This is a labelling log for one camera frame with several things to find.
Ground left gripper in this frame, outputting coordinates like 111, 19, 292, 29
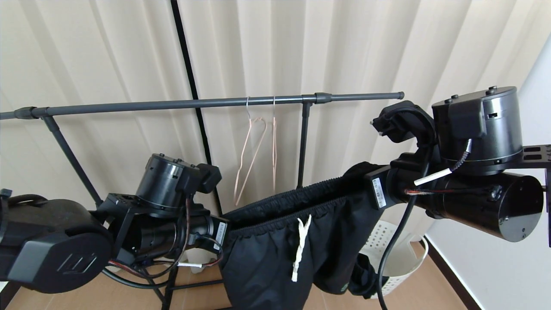
129, 214, 229, 262

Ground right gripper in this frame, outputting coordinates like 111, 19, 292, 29
365, 153, 544, 242

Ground black shorts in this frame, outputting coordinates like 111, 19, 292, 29
220, 161, 390, 310

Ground pink clothes hanger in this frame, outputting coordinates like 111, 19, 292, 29
234, 97, 268, 207
271, 96, 279, 195

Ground white laundry basket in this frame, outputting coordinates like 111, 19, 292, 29
359, 220, 429, 299

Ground black clothes rack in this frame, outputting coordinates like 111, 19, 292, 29
0, 91, 405, 310

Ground black garment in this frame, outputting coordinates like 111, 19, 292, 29
349, 254, 390, 298

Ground white curtain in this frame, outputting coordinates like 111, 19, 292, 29
179, 0, 551, 259
0, 0, 222, 276

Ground black cable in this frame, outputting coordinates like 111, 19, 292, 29
101, 266, 173, 290
377, 142, 435, 310

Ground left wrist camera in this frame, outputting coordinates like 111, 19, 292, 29
196, 164, 223, 194

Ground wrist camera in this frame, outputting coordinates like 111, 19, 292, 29
196, 164, 223, 194
371, 100, 437, 151

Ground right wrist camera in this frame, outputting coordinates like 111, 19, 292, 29
371, 100, 437, 151

